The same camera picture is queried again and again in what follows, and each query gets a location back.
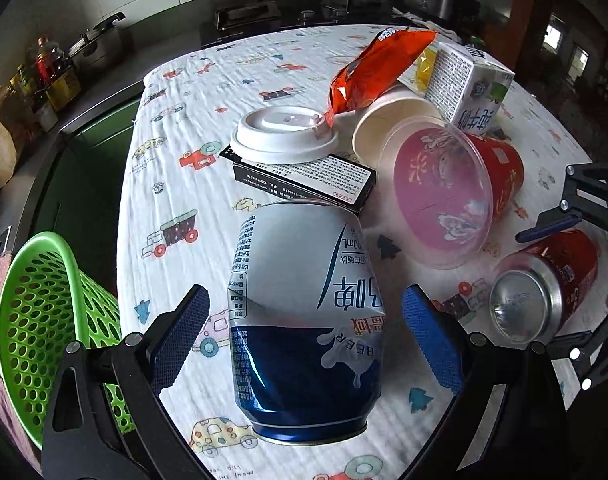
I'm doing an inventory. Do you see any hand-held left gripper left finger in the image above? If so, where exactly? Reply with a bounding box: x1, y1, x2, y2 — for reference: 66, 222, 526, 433
43, 284, 212, 480

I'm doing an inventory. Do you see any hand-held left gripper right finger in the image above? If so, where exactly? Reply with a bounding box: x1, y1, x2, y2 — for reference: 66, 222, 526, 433
401, 284, 569, 480

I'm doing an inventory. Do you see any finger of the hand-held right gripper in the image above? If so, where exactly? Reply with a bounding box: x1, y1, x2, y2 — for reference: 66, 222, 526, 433
548, 310, 608, 392
515, 160, 608, 246

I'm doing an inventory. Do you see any red soda can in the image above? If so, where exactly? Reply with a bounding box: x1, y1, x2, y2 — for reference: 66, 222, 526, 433
488, 229, 599, 345

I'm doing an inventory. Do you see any red paper cup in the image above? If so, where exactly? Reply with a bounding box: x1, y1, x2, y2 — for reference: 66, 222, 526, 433
394, 127, 525, 256

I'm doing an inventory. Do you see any blue and white beer can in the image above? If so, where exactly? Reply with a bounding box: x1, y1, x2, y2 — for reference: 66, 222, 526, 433
227, 200, 385, 446

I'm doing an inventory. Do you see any green plastic basket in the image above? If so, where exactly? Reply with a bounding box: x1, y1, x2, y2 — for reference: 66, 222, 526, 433
0, 231, 137, 453

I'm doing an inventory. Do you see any white milk carton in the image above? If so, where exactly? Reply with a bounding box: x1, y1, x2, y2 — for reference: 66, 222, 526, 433
399, 41, 515, 133

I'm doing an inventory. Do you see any white paper cup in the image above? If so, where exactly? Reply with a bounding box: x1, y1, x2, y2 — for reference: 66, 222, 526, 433
352, 85, 452, 166

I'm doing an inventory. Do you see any yellow packet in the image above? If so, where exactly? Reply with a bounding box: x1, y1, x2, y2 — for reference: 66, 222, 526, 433
415, 50, 437, 92

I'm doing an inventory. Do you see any black box with white label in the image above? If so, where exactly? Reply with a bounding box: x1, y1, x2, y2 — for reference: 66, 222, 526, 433
219, 144, 377, 213

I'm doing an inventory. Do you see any white plastic cup lid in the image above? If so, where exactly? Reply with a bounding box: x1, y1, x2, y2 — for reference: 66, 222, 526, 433
230, 106, 339, 164

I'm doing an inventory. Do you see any orange snack bag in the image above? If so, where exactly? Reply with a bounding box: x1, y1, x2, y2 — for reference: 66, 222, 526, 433
326, 26, 437, 128

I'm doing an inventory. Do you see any printed white tablecloth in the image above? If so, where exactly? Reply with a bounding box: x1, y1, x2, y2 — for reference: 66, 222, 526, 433
116, 24, 597, 480

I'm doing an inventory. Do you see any pink cloth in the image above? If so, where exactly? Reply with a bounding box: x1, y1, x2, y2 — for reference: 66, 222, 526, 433
0, 250, 42, 480

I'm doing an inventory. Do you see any green cabinet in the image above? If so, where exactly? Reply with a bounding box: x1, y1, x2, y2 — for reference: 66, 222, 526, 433
59, 95, 145, 261

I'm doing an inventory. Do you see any bottle with red liquid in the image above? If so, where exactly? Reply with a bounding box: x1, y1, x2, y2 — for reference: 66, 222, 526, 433
34, 37, 67, 86

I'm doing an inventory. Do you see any steel pot with black handle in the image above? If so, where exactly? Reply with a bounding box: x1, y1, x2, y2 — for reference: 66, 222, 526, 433
66, 12, 127, 73

